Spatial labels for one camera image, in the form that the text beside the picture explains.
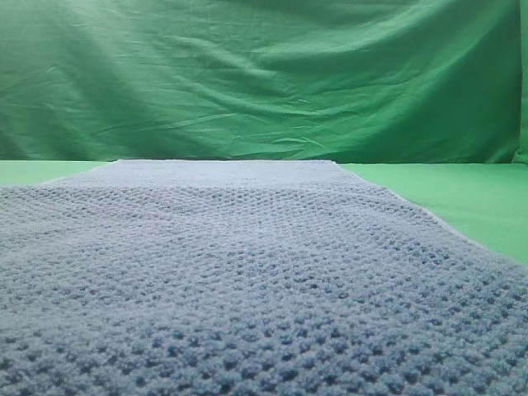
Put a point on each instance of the blue waffle-weave towel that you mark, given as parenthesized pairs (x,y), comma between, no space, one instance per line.
(248,278)

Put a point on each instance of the green backdrop cloth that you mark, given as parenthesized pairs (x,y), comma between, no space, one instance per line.
(349,81)

